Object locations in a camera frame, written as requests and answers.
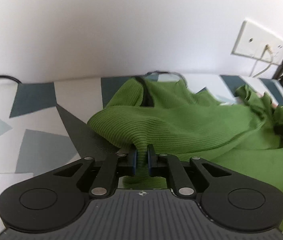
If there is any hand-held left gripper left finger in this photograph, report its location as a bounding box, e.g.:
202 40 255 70
38 146 138 197

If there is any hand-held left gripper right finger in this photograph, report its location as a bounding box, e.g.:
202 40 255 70
147 145 247 197

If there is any green ribbed top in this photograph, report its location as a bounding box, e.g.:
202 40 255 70
86 72 283 240

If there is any geometric printed blanket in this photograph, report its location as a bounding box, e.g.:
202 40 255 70
0 71 283 180

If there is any white cable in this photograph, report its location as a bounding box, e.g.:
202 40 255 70
251 44 274 78

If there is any white wall socket panel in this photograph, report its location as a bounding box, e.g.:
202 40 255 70
231 18 283 65

